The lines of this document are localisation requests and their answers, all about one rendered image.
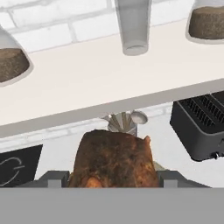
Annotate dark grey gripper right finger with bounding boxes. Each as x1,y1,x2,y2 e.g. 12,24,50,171
157,170,212,188

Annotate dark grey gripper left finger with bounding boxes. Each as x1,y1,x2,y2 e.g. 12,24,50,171
18,170,71,188

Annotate black chalkboard sign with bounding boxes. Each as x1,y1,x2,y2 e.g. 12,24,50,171
0,143,44,188

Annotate black toaster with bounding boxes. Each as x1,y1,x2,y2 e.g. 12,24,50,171
169,90,224,163

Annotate brown roast chicken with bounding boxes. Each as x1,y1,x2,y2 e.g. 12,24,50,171
67,129,161,188

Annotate grey metal spoon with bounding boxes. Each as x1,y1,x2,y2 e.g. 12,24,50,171
129,109,149,125

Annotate white pot with brown soil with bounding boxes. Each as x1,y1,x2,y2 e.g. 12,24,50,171
185,0,224,45
0,24,34,88

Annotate grey tall vase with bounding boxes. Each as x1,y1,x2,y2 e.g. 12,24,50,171
114,0,153,57

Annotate white wall shelf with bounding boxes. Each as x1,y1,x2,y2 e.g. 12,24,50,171
0,17,224,139

